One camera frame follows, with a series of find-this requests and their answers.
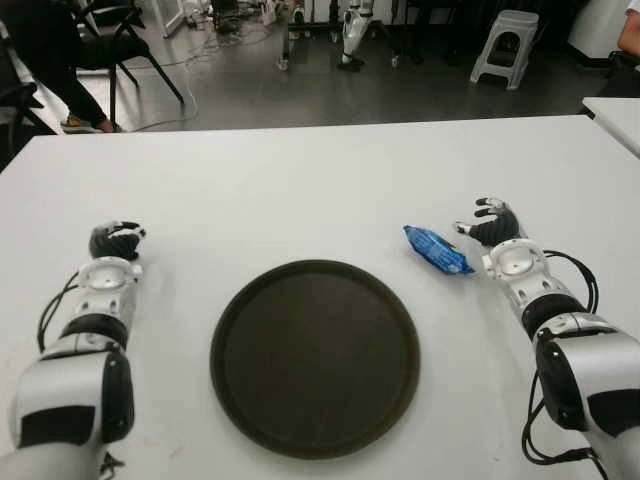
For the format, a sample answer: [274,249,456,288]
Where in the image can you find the white side table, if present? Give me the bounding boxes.
[582,96,640,161]

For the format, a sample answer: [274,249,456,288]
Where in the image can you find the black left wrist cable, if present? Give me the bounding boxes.
[37,272,84,351]

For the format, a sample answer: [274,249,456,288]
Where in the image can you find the white framed glass panel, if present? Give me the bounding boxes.
[149,0,191,39]

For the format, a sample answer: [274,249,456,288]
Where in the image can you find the seated person black trousers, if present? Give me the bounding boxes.
[0,0,122,134]

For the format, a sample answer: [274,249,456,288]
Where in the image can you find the black wheeled metal stand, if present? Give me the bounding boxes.
[277,0,416,71]

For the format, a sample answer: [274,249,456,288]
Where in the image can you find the blue Oreo cookie packet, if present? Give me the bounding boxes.
[402,224,476,276]

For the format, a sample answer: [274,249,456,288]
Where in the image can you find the person in white shirt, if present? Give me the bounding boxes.
[617,22,640,54]

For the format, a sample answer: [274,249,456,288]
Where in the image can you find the black metal frame chair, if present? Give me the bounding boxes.
[74,0,186,132]

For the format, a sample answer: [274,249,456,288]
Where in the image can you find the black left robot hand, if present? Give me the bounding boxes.
[88,220,147,261]

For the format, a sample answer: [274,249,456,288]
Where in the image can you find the white floor cable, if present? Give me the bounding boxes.
[117,29,251,132]

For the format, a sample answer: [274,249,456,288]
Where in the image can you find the black right elbow cable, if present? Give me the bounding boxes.
[519,369,606,469]

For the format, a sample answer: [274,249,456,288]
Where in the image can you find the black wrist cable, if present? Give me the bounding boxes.
[542,248,601,314]
[37,272,84,351]

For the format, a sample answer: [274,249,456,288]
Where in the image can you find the round dark brown tray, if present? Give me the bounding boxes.
[209,258,422,458]

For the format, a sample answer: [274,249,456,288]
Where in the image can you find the black chair at edge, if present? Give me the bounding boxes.
[0,82,56,166]

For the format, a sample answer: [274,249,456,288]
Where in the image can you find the white humanoid robot leg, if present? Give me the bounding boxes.
[337,0,376,72]

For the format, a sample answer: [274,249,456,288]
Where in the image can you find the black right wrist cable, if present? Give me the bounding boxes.
[542,248,601,314]

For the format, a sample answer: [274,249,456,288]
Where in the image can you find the grey plastic stool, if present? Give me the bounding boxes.
[468,9,541,91]

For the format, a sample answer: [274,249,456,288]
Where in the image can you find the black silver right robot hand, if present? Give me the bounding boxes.
[452,197,526,249]

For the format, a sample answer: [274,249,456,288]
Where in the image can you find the black left elbow cable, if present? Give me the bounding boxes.
[98,451,126,480]

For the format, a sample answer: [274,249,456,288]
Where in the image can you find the black office chair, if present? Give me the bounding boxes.
[594,49,640,99]

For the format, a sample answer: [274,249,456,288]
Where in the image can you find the black elbow cable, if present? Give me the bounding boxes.
[98,451,126,480]
[519,369,606,469]

